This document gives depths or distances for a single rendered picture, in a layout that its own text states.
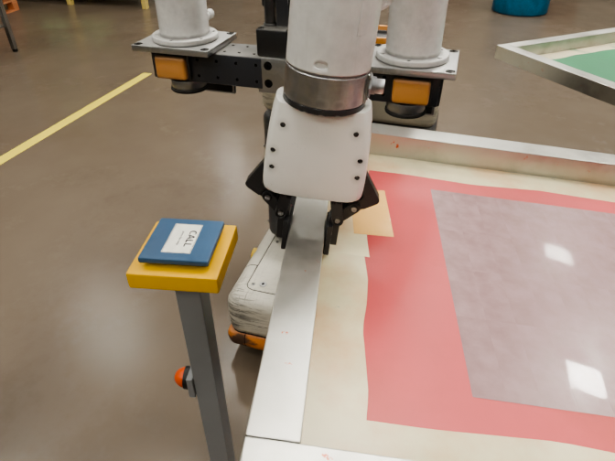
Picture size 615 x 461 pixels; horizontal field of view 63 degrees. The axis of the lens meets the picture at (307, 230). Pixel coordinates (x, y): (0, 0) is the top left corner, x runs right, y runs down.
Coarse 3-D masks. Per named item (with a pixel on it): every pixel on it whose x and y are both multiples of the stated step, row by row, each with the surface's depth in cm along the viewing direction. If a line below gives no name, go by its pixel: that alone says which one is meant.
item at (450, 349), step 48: (384, 288) 52; (432, 288) 53; (480, 288) 53; (528, 288) 54; (576, 288) 55; (384, 336) 47; (432, 336) 47; (480, 336) 48; (528, 336) 48; (576, 336) 49; (384, 384) 42; (432, 384) 43; (480, 384) 43; (528, 384) 44; (576, 384) 44; (480, 432) 39; (528, 432) 40; (576, 432) 40
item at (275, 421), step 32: (384, 128) 76; (448, 160) 76; (480, 160) 75; (512, 160) 75; (544, 160) 74; (576, 160) 74; (608, 160) 75; (320, 224) 54; (288, 256) 49; (320, 256) 50; (288, 288) 45; (288, 320) 42; (288, 352) 39; (256, 384) 37; (288, 384) 37; (256, 416) 35; (288, 416) 35; (256, 448) 33; (288, 448) 33; (320, 448) 33
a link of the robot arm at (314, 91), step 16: (288, 80) 43; (304, 80) 42; (320, 80) 41; (336, 80) 41; (352, 80) 41; (368, 80) 43; (384, 80) 44; (288, 96) 44; (304, 96) 42; (320, 96) 42; (336, 96) 42; (352, 96) 42; (368, 96) 45
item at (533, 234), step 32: (416, 192) 68; (448, 192) 69; (480, 192) 70; (512, 192) 71; (544, 192) 72; (416, 224) 62; (448, 224) 63; (480, 224) 63; (512, 224) 64; (544, 224) 65; (576, 224) 66; (608, 224) 66; (384, 256) 56; (416, 256) 57; (448, 256) 57; (480, 256) 58; (512, 256) 59; (544, 256) 59; (576, 256) 60; (608, 256) 60; (608, 288) 55
